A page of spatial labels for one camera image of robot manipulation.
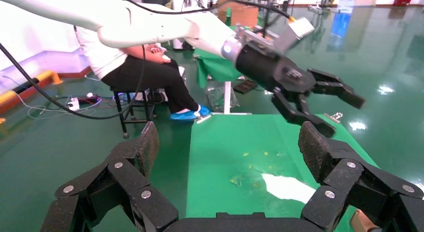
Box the table with green cover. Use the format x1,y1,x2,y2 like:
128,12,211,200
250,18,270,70
193,47,253,116

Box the black floor mat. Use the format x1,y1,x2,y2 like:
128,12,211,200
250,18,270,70
233,79,258,95

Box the white table corner clip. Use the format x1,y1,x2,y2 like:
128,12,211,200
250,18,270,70
195,114,213,125

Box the seated person white shirt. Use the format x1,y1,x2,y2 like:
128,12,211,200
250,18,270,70
74,25,212,122

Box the clear plastic bag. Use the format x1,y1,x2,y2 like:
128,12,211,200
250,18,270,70
206,86,240,113

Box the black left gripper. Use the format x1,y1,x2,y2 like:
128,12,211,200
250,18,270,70
235,41,366,138

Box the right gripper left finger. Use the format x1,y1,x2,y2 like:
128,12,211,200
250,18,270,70
41,121,180,232

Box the open brown cardboard box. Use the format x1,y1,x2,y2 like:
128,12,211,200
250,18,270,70
350,208,376,232

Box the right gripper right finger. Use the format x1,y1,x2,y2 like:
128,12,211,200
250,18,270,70
298,121,424,232

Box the black metal stool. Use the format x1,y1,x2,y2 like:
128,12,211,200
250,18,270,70
110,87,157,139

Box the yellow black floor barrier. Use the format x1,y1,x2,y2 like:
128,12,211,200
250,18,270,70
0,70,64,106

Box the green table cloth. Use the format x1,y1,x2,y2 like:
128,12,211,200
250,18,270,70
185,114,379,219

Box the seated person's bare forearm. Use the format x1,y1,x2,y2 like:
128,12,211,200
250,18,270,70
120,44,157,61

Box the large brown cardboard carton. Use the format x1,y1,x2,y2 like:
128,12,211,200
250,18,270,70
217,0,260,28

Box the white power strip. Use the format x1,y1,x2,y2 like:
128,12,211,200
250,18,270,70
67,97,81,112

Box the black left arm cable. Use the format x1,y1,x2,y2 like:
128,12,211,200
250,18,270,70
0,0,296,121

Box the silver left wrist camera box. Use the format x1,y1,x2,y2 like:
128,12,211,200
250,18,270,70
235,16,316,55

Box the loose floor cables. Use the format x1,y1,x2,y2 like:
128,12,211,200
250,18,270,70
11,91,104,121

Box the seated person's hand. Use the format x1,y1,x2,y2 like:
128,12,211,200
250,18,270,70
149,46,173,64

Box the metal cloth clip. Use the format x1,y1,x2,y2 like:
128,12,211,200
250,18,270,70
323,112,344,125

